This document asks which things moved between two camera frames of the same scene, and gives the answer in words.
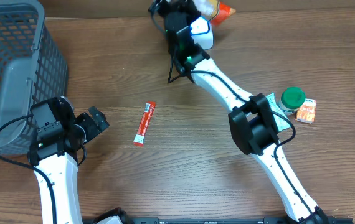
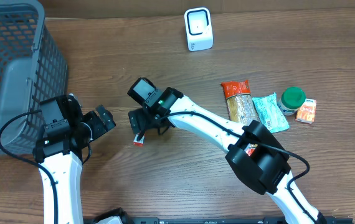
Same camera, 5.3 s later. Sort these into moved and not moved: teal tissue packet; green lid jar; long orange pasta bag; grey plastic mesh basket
Moved: long orange pasta bag
Not moved: grey plastic mesh basket; teal tissue packet; green lid jar
